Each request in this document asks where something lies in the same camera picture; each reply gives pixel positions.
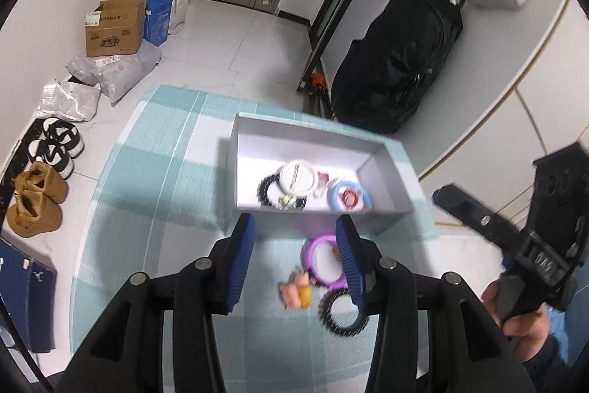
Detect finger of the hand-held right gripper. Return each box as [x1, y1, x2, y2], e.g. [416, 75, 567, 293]
[432, 184, 530, 254]

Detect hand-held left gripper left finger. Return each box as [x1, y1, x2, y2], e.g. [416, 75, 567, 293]
[64, 213, 257, 393]

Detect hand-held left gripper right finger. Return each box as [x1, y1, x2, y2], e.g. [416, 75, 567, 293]
[335, 215, 537, 393]

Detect purple ring bracelet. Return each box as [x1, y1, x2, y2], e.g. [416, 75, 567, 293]
[299, 235, 349, 288]

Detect blue ring bracelet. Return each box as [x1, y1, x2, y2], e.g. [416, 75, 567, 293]
[327, 180, 374, 213]

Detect black bead bracelet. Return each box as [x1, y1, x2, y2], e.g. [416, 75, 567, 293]
[257, 172, 307, 210]

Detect grey cardboard box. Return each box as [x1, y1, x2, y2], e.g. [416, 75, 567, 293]
[227, 112, 420, 236]

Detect white round case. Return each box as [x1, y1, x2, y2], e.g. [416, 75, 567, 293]
[279, 160, 320, 196]

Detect person's right forearm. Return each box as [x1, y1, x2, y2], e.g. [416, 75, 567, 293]
[522, 305, 589, 393]

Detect person's right hand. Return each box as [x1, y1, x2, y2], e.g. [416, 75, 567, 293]
[480, 280, 551, 341]

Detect small pink and yellow charm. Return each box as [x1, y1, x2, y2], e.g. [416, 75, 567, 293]
[277, 272, 317, 312]

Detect teal checkered tablecloth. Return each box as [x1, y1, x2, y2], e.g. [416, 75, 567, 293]
[71, 84, 438, 393]

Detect white cabinet gold trim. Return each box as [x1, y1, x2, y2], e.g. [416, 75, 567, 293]
[416, 0, 589, 232]

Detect black backpack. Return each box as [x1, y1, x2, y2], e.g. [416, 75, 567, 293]
[331, 0, 465, 135]

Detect small orange object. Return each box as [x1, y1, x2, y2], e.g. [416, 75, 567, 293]
[306, 73, 329, 97]

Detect dark blue box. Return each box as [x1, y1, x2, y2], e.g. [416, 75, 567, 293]
[0, 238, 36, 343]
[23, 261, 59, 352]

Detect brown suede boot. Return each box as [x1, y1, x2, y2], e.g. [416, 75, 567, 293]
[5, 185, 63, 238]
[13, 162, 70, 205]

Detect black white sneaker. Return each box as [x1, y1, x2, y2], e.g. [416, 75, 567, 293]
[27, 138, 75, 180]
[42, 119, 86, 158]

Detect grey plastic parcel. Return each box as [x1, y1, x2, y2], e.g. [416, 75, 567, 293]
[66, 51, 162, 104]
[34, 80, 102, 122]

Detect black ribbed mat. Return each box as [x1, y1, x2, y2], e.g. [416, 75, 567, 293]
[0, 119, 45, 210]

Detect blue cardboard box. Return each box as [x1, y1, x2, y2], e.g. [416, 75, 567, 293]
[113, 0, 175, 48]

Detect white plastic bag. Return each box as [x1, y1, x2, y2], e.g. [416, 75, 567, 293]
[161, 0, 192, 36]

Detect brown cardboard box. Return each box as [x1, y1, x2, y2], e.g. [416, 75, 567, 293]
[84, 0, 148, 58]

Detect black spiral hair tie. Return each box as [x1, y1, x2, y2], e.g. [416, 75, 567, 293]
[317, 288, 369, 336]

